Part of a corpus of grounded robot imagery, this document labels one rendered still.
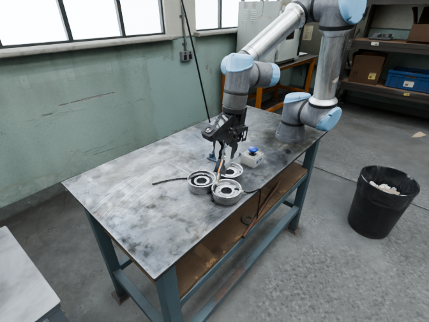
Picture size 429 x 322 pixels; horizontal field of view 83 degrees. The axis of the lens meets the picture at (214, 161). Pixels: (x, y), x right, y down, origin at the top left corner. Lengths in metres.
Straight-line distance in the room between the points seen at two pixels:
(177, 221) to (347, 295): 1.20
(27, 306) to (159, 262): 0.39
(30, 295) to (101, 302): 0.76
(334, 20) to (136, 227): 0.94
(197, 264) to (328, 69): 0.90
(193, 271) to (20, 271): 0.55
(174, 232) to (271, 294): 0.95
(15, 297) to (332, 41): 1.30
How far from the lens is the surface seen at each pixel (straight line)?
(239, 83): 0.74
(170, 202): 0.87
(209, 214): 0.82
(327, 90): 1.11
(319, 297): 1.67
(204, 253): 1.03
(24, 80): 2.17
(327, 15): 1.04
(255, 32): 3.13
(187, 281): 0.97
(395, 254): 2.09
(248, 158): 1.03
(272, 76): 0.82
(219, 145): 0.82
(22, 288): 0.98
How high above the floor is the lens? 1.38
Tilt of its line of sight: 32 degrees down
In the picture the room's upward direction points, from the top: straight up
